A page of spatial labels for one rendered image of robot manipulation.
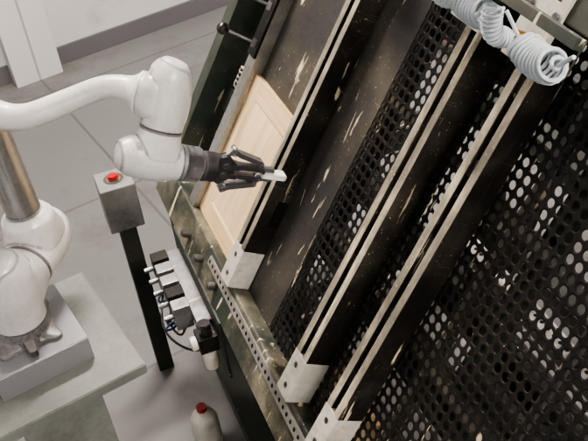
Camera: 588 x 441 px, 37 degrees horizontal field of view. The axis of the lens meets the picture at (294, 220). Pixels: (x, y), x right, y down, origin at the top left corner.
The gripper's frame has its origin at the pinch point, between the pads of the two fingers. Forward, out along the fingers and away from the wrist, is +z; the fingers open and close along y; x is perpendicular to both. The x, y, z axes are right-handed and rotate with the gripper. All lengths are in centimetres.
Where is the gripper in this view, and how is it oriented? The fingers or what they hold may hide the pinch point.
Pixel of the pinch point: (272, 174)
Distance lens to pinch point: 223.3
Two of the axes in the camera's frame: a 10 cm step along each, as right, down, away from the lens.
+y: 3.6, -8.1, -4.7
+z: 8.6, 0.9, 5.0
